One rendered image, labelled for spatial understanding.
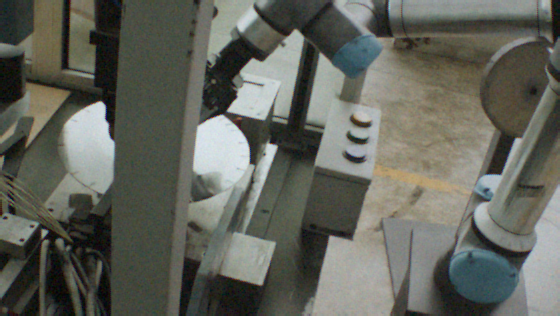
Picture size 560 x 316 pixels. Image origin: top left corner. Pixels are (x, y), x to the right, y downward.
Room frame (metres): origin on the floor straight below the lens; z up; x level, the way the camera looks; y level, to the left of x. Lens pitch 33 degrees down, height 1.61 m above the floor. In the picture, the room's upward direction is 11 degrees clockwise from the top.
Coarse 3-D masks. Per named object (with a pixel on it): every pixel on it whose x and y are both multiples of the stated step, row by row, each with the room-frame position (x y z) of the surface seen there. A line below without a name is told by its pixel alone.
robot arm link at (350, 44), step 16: (320, 16) 0.97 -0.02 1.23; (336, 16) 0.97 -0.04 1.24; (352, 16) 1.00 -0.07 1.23; (368, 16) 1.03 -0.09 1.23; (304, 32) 0.97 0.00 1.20; (320, 32) 0.96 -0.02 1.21; (336, 32) 0.96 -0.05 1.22; (352, 32) 0.96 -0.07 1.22; (368, 32) 0.98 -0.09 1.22; (320, 48) 0.97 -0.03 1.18; (336, 48) 0.95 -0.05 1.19; (352, 48) 0.95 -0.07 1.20; (368, 48) 0.96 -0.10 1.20; (336, 64) 0.96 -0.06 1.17; (352, 64) 0.95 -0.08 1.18; (368, 64) 0.95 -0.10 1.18
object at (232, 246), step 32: (96, 32) 0.77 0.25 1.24; (96, 64) 0.79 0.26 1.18; (288, 160) 1.31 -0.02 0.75; (64, 192) 0.92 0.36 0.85; (224, 192) 1.02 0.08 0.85; (256, 192) 1.16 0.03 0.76; (64, 224) 0.85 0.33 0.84; (224, 224) 0.75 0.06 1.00; (256, 224) 1.07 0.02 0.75; (96, 256) 0.75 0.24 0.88; (192, 256) 0.83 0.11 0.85; (224, 256) 0.75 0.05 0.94; (256, 256) 0.90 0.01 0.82; (64, 288) 0.73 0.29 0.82; (192, 288) 0.83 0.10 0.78; (224, 288) 0.84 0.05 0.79; (256, 288) 0.83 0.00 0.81
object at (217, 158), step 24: (72, 120) 1.00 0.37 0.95; (96, 120) 1.02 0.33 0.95; (216, 120) 1.09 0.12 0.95; (72, 144) 0.93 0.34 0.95; (96, 144) 0.94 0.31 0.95; (216, 144) 1.01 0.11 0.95; (240, 144) 1.03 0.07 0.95; (72, 168) 0.86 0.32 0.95; (96, 168) 0.88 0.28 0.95; (216, 168) 0.94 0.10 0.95; (240, 168) 0.96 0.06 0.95; (96, 192) 0.82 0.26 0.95; (192, 192) 0.87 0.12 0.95; (216, 192) 0.88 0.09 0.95
